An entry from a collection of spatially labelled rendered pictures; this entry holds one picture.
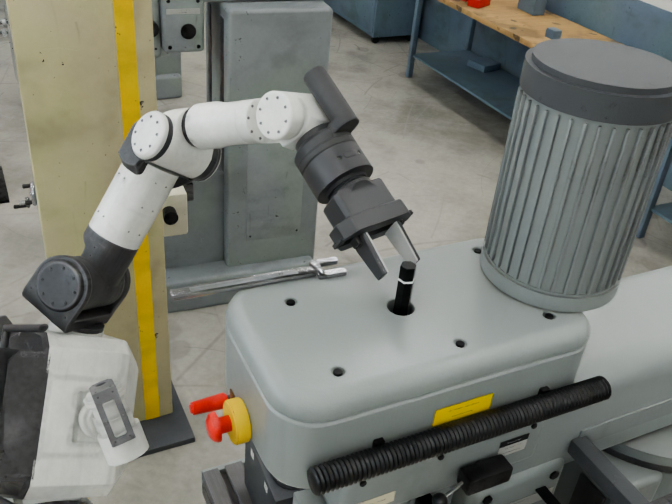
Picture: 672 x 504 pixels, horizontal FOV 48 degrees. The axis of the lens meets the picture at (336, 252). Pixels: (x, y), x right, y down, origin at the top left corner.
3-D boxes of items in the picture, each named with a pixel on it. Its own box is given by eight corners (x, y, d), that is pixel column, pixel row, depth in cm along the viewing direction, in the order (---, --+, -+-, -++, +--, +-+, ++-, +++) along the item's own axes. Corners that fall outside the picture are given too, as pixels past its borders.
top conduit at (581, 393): (317, 503, 87) (319, 483, 85) (302, 476, 90) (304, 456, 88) (608, 404, 105) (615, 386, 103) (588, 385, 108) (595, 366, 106)
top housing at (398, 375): (280, 510, 91) (286, 416, 82) (213, 372, 110) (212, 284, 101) (578, 410, 109) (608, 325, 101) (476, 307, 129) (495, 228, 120)
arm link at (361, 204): (393, 237, 107) (350, 171, 111) (425, 201, 100) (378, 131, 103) (324, 263, 100) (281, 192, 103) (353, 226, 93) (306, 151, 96)
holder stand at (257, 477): (271, 556, 169) (275, 498, 159) (243, 482, 186) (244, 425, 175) (321, 540, 174) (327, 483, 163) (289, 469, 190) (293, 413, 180)
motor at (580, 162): (536, 327, 99) (602, 98, 82) (453, 249, 114) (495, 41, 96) (646, 297, 107) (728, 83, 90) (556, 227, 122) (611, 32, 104)
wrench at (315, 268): (174, 306, 96) (174, 301, 96) (167, 289, 99) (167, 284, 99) (346, 275, 106) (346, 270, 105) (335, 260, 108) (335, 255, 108)
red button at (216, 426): (212, 450, 96) (212, 428, 94) (203, 429, 99) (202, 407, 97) (236, 443, 97) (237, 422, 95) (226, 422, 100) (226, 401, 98)
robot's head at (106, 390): (98, 438, 117) (103, 452, 110) (78, 388, 115) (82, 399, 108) (137, 421, 119) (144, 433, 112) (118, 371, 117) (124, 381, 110)
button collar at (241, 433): (237, 455, 97) (237, 422, 94) (222, 423, 102) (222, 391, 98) (251, 451, 98) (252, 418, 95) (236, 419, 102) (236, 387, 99)
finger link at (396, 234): (418, 258, 98) (394, 220, 100) (407, 269, 101) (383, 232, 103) (427, 254, 99) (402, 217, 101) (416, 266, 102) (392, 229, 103)
